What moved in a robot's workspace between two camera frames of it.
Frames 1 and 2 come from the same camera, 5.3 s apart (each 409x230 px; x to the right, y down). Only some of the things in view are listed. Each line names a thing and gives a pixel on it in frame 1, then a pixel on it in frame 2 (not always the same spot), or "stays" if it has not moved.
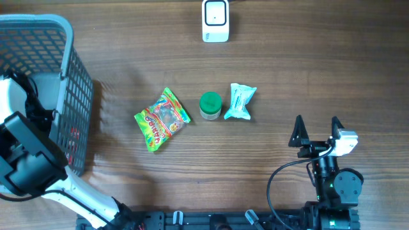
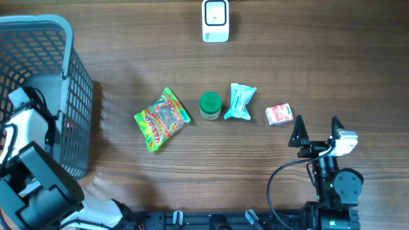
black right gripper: (312, 147) stays
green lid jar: (210, 105) stays
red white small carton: (73, 141) to (279, 114)
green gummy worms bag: (162, 120) stays
